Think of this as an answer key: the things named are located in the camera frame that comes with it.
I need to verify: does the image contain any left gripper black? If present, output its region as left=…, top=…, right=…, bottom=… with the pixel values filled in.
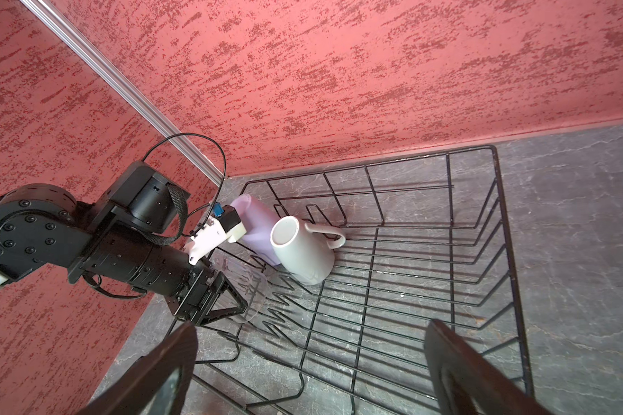
left=67, top=223, right=247, bottom=326

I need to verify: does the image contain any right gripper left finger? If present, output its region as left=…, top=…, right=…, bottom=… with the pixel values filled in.
left=79, top=323, right=198, bottom=414

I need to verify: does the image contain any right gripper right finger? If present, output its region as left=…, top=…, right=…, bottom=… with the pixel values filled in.
left=424, top=319, right=549, bottom=414

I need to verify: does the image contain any lavender plastic cup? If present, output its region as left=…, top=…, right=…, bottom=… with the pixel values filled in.
left=229, top=194, right=281, bottom=267

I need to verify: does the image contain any white ceramic mug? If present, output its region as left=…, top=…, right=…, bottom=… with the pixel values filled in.
left=270, top=216, right=347, bottom=286

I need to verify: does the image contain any clear glass tumbler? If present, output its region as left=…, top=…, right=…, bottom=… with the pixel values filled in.
left=210, top=248, right=271, bottom=324

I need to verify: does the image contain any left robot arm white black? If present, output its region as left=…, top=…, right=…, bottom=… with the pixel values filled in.
left=0, top=161, right=247, bottom=326

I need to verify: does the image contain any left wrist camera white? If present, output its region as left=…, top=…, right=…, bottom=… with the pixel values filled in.
left=183, top=203, right=247, bottom=266

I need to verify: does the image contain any black wire dish rack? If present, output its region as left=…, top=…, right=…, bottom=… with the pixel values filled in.
left=190, top=145, right=535, bottom=414

